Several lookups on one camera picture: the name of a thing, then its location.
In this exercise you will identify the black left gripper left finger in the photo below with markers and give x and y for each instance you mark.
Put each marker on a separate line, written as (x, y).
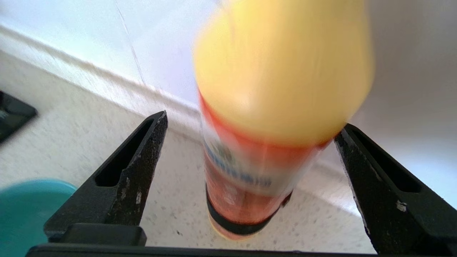
(117, 200)

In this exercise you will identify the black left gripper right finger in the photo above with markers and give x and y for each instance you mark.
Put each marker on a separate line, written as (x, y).
(400, 214)

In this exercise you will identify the orange dish soap bottle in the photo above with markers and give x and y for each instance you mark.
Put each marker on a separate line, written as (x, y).
(278, 82)

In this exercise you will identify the teal bowl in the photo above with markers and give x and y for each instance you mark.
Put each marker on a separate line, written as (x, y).
(25, 214)

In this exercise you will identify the black induction cooktop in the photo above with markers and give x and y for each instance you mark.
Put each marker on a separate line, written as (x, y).
(12, 114)

